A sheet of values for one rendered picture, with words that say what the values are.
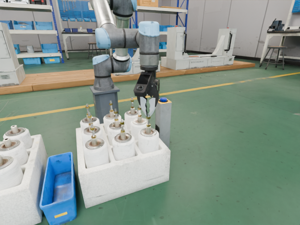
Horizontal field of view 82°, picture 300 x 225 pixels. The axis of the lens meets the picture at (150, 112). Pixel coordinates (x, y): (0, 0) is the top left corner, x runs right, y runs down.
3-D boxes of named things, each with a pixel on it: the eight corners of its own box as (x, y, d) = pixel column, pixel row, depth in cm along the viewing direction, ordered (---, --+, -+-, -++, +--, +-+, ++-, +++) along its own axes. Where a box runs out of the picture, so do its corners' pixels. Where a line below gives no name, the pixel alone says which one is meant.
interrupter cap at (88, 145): (100, 151, 66) (99, 149, 66) (81, 149, 67) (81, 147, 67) (107, 140, 73) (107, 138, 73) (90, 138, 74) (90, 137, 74)
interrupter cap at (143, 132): (143, 127, 83) (143, 126, 83) (158, 130, 81) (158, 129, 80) (137, 135, 76) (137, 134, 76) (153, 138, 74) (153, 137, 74)
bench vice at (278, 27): (276, 31, 396) (279, 19, 386) (284, 31, 381) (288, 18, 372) (265, 31, 379) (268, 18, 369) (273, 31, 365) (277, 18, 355)
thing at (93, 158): (106, 187, 72) (101, 152, 65) (85, 185, 74) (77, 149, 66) (114, 171, 81) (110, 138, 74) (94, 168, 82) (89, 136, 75)
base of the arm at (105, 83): (92, 86, 131) (90, 73, 127) (111, 84, 137) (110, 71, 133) (95, 91, 119) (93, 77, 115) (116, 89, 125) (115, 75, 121)
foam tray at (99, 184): (81, 154, 104) (75, 128, 96) (141, 140, 118) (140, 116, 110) (85, 209, 71) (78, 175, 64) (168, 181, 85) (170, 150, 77)
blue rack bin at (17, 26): (18, 30, 437) (15, 21, 429) (35, 30, 452) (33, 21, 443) (14, 29, 396) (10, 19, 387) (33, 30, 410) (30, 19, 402)
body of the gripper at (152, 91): (160, 92, 76) (160, 64, 71) (156, 98, 69) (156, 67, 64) (143, 90, 78) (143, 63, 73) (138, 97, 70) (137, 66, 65)
